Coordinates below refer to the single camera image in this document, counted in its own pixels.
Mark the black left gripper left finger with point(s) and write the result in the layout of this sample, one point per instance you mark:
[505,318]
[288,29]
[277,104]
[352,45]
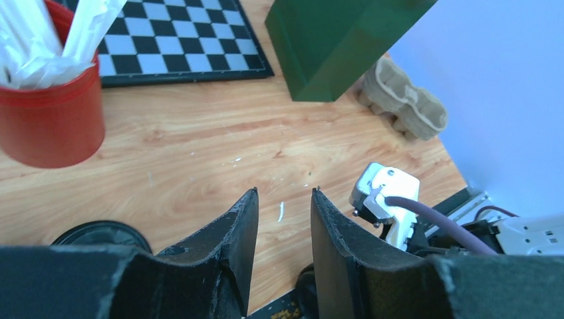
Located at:
[205,275]

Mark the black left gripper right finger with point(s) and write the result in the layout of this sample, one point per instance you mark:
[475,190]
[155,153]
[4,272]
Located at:
[360,276]

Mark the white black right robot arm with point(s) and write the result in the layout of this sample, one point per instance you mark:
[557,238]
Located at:
[531,235]

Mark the black lid stack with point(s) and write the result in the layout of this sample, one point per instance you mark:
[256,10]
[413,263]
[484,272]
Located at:
[103,232]

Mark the cardboard cup carrier tray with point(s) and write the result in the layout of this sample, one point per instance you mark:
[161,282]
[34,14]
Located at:
[387,89]

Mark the red straw holder cup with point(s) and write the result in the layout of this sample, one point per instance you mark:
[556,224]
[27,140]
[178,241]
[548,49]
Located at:
[58,126]

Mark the green paper bag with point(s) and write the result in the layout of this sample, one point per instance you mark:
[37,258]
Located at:
[324,47]

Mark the black white chessboard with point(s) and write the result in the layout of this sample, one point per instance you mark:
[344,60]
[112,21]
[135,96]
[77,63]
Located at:
[180,41]

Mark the white wrapped straws bundle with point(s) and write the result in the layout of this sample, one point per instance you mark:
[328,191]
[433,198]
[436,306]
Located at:
[33,56]

